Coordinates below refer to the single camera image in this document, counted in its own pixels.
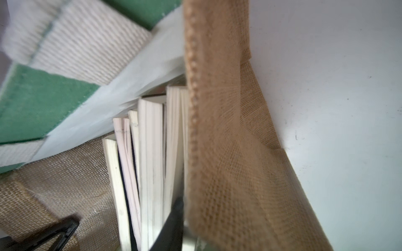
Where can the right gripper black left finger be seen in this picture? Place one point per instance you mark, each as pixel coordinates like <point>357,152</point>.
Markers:
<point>60,233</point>

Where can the jute and green canvas bag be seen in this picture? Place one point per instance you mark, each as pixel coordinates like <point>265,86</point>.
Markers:
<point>77,64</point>

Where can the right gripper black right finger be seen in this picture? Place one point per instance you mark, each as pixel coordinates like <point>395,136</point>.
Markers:
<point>171,235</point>

